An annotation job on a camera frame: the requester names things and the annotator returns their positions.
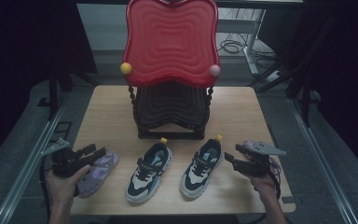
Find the navy and white sneaker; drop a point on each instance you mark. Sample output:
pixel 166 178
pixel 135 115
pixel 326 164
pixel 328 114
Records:
pixel 146 183
pixel 195 177

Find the white power strip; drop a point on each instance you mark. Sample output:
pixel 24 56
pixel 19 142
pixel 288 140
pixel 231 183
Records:
pixel 273 76

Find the white desk frame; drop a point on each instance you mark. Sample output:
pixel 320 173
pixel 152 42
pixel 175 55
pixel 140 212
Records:
pixel 254 34

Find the person's left hand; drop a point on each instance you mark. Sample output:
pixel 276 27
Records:
pixel 62 191

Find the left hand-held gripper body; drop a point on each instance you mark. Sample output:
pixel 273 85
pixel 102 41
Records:
pixel 63 165

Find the metal floor rail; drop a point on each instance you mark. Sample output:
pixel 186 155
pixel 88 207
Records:
pixel 28 168
pixel 323 165

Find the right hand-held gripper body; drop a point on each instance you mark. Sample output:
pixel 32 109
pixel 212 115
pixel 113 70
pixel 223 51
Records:
pixel 256 165

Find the person's right hand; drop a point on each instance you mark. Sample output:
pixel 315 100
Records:
pixel 264 188

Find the dark curtain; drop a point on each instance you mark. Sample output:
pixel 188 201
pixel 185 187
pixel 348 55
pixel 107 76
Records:
pixel 18 46
pixel 348 62

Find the black metal stand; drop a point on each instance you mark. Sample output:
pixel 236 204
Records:
pixel 306 102
pixel 53 93

